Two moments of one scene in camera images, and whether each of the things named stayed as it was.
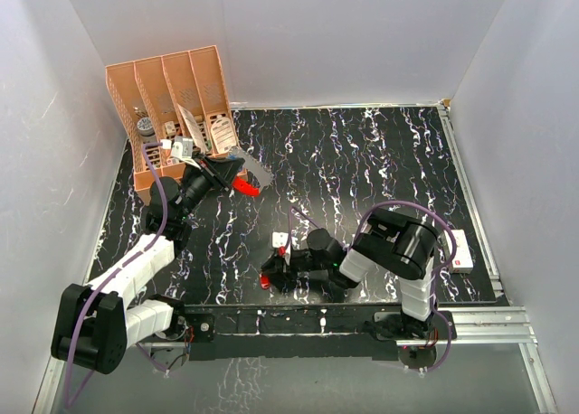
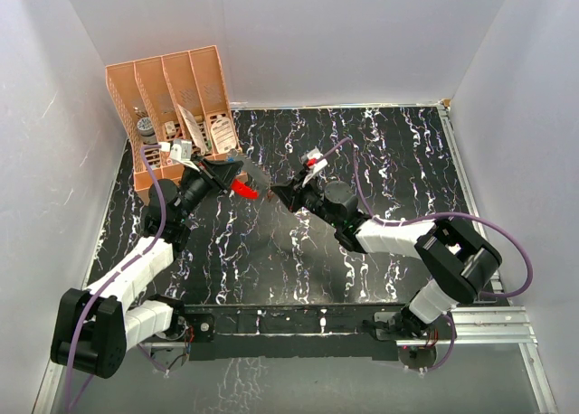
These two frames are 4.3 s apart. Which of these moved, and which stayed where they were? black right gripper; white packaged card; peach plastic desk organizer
Moved: black right gripper
Stayed: peach plastic desk organizer; white packaged card
